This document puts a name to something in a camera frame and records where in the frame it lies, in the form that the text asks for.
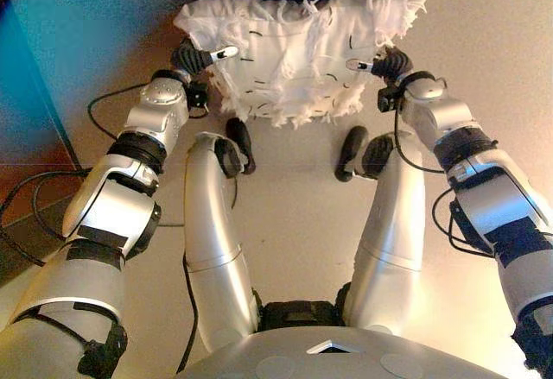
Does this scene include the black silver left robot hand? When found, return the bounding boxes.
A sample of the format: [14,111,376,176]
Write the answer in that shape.
[170,37,239,79]

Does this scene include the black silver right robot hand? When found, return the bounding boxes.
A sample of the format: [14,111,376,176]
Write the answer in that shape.
[345,47,415,80]

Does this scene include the white fringed cushion black dashes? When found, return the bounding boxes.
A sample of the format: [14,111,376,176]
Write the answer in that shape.
[172,0,429,129]

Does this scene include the black left robot foot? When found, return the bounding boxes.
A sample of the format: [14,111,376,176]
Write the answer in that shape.
[225,117,257,176]

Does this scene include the black robot foot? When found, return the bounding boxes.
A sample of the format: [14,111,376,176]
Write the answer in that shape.
[334,125,369,182]
[225,117,257,176]

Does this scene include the black right robot foot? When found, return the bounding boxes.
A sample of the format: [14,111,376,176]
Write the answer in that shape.
[334,125,369,182]

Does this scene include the silver right robot leg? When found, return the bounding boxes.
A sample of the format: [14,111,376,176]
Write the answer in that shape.
[340,132,427,332]

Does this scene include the silver robot leg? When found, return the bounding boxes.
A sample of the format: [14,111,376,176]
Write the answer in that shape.
[340,132,427,332]
[183,131,264,354]

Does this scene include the silver left robot leg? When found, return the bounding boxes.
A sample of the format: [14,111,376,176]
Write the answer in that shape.
[183,131,264,354]

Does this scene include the glossy brown wardrobe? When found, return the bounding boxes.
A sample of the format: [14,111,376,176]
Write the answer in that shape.
[0,0,87,285]

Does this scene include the silver robot torso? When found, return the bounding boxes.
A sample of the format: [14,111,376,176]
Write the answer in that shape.
[172,299,519,379]

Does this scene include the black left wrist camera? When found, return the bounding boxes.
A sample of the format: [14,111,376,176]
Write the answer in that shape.
[186,80,211,111]

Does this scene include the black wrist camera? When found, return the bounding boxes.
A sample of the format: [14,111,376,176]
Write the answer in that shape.
[186,80,211,111]
[377,86,405,113]

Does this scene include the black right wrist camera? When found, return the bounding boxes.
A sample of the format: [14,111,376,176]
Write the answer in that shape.
[377,86,405,113]

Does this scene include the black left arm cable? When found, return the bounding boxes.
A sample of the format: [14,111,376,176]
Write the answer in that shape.
[0,85,211,268]

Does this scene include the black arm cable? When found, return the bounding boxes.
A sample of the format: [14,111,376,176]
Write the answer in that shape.
[393,109,498,260]
[0,85,211,268]

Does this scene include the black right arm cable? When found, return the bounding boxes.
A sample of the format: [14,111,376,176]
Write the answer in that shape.
[393,109,498,260]

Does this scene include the black leg cable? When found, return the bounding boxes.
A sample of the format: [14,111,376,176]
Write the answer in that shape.
[175,256,200,375]

